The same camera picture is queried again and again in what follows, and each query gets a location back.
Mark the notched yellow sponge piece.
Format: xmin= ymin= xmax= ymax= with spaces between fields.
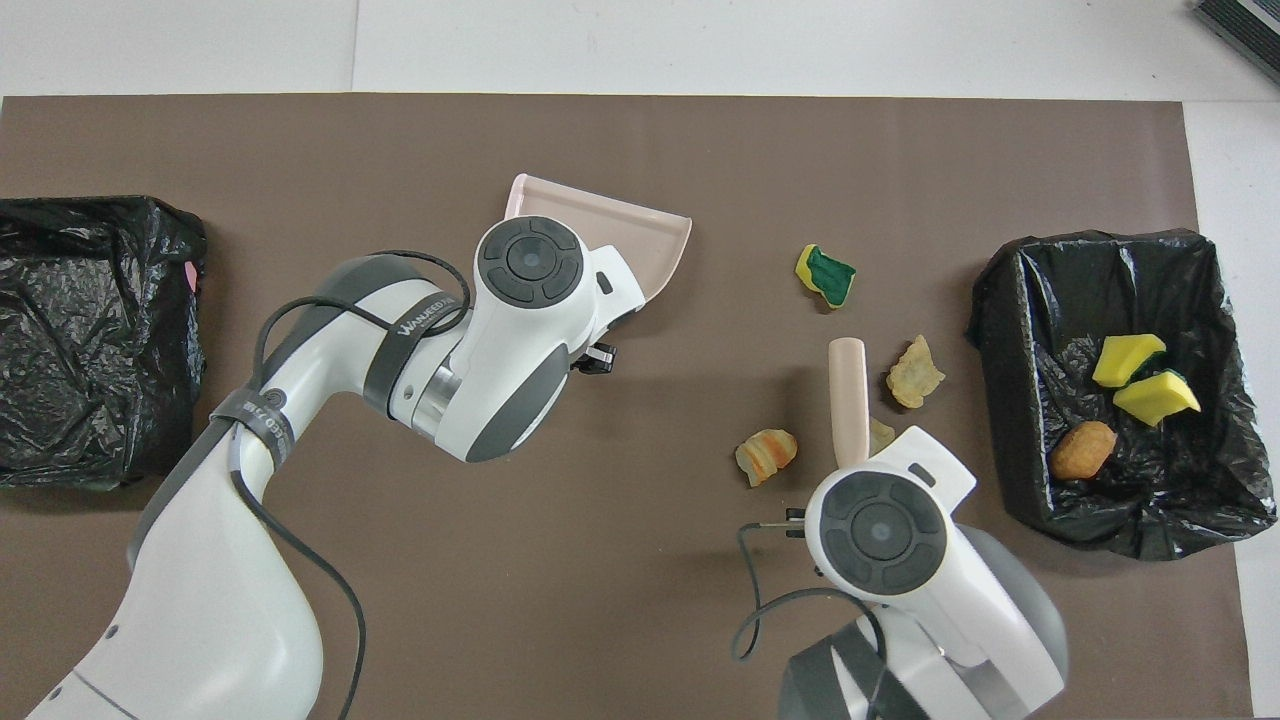
xmin=1091 ymin=333 xmax=1168 ymax=389

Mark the beige hand brush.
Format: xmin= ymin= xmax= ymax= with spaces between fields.
xmin=828 ymin=338 xmax=873 ymax=471

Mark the open bin with black bag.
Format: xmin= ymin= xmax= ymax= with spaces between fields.
xmin=965 ymin=228 xmax=1279 ymax=561

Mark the dark ribbed panel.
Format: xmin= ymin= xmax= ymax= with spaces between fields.
xmin=1192 ymin=0 xmax=1280 ymax=58

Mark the green and yellow sponge piece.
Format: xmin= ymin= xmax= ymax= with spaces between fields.
xmin=795 ymin=243 xmax=858 ymax=310

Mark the box wrapped in black bag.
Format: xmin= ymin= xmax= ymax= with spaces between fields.
xmin=0 ymin=195 xmax=209 ymax=491

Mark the orange striped bread piece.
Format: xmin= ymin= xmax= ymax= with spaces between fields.
xmin=735 ymin=429 xmax=799 ymax=488

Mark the beige plastic dustpan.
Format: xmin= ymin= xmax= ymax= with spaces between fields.
xmin=503 ymin=173 xmax=694 ymax=303

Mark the curved yellow sponge piece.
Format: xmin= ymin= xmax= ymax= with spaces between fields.
xmin=1112 ymin=369 xmax=1202 ymax=428

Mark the brown paper table mat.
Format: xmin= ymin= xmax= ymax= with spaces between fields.
xmin=0 ymin=94 xmax=1256 ymax=720

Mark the brown bread roll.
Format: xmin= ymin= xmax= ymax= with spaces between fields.
xmin=1049 ymin=420 xmax=1119 ymax=481

